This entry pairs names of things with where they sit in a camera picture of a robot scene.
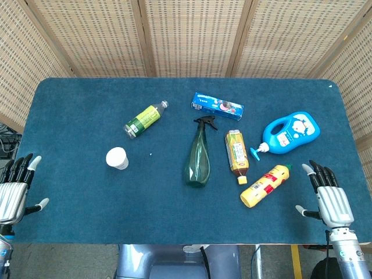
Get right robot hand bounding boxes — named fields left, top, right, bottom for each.
left=295, top=160, right=355, bottom=230

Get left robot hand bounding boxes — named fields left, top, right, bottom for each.
left=0, top=153, right=50, bottom=227

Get white paper cup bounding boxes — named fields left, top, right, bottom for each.
left=105, top=146, right=130, bottom=171

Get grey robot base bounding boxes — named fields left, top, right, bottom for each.
left=115, top=244, right=242, bottom=279

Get yellow squeeze bottle red label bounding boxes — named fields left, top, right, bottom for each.
left=239, top=163, right=293, bottom=209

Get black round object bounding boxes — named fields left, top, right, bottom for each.
left=310, top=259, right=344, bottom=279

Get yellow floor tape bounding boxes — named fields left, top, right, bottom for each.
left=291, top=244, right=303, bottom=279

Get blue pump detergent bottle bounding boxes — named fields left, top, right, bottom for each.
left=250, top=111, right=321, bottom=162

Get yellow tea bottle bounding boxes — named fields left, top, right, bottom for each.
left=224, top=130, right=250, bottom=185

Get green spray bottle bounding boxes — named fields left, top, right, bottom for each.
left=185, top=115, right=219, bottom=188

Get blue cookie box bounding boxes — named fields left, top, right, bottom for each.
left=191, top=92, right=245, bottom=122

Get blue table mat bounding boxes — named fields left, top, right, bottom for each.
left=11, top=77, right=372, bottom=245

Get clear bottle with green label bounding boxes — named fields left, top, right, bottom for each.
left=124, top=100, right=169, bottom=140

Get woven bamboo folding screen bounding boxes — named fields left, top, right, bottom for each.
left=0, top=0, right=372, bottom=187

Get black cables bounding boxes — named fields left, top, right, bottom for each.
left=0, top=123, right=23, bottom=159

